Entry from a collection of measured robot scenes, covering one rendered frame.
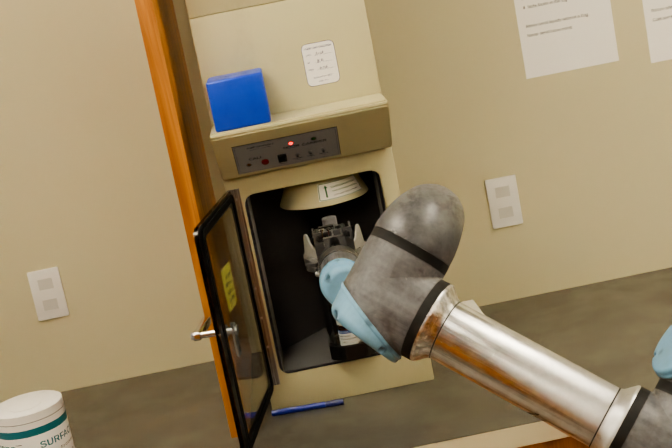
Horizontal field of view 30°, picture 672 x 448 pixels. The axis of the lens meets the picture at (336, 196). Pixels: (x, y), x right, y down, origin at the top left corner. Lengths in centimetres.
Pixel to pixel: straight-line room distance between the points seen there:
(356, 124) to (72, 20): 79
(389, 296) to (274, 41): 79
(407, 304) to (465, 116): 120
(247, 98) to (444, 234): 65
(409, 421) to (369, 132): 53
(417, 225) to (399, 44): 114
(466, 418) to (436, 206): 66
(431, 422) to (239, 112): 65
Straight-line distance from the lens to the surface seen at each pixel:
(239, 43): 231
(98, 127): 278
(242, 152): 225
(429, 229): 166
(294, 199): 239
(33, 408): 235
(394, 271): 165
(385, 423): 230
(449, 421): 226
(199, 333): 212
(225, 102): 221
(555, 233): 288
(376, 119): 224
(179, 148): 224
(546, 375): 163
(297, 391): 245
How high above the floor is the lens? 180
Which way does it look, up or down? 11 degrees down
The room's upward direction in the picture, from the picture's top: 11 degrees counter-clockwise
